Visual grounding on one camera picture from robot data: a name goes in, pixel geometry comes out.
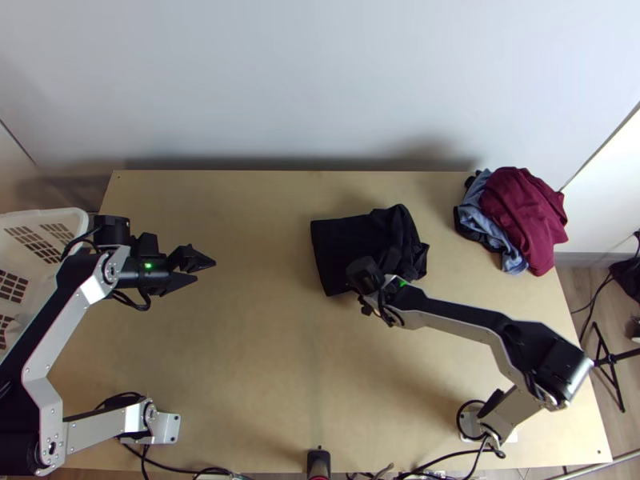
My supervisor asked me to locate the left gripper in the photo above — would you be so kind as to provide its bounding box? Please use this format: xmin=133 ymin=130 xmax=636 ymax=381
xmin=149 ymin=243 xmax=218 ymax=299

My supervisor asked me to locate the black t-shirt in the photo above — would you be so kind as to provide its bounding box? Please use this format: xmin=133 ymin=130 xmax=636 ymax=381
xmin=310 ymin=203 xmax=430 ymax=299

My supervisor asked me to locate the white laundry basket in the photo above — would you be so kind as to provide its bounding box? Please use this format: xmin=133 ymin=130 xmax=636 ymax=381
xmin=0 ymin=206 xmax=91 ymax=352

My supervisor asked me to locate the heap of clothes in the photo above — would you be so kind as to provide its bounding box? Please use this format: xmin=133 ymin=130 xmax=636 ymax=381
xmin=453 ymin=166 xmax=570 ymax=278

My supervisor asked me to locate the black tripod stand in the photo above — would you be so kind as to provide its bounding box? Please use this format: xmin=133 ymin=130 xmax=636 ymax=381
xmin=591 ymin=321 xmax=640 ymax=414

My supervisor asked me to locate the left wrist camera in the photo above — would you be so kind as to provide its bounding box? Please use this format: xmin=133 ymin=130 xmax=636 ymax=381
xmin=135 ymin=231 xmax=162 ymax=259

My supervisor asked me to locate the black cable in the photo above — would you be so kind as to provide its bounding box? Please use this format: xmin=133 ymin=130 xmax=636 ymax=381
xmin=118 ymin=442 xmax=241 ymax=480
xmin=106 ymin=288 xmax=153 ymax=313
xmin=570 ymin=270 xmax=621 ymax=316
xmin=399 ymin=434 xmax=507 ymax=480

